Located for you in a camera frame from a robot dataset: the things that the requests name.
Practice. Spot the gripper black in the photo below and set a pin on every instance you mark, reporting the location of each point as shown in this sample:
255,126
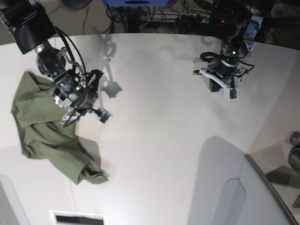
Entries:
223,70
90,93

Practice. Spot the olive green t-shirt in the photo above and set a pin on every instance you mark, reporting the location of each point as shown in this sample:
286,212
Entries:
42,136

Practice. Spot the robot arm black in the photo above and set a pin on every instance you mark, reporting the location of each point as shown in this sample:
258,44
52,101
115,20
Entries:
32,29
237,22

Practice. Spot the black power strip red light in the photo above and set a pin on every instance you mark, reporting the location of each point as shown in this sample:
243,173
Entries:
198,18

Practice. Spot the grey metal stand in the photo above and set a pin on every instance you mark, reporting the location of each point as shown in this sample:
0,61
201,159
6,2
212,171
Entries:
288,176

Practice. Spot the black fan base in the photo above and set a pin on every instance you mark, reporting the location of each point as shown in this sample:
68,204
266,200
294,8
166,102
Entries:
76,4

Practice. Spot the blue box with oval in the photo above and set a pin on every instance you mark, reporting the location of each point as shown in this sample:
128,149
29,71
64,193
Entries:
135,3

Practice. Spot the white label with black strip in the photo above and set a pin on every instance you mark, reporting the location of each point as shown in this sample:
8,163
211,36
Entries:
77,218

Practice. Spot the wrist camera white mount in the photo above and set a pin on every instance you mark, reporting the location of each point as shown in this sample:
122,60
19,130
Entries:
74,114
222,82

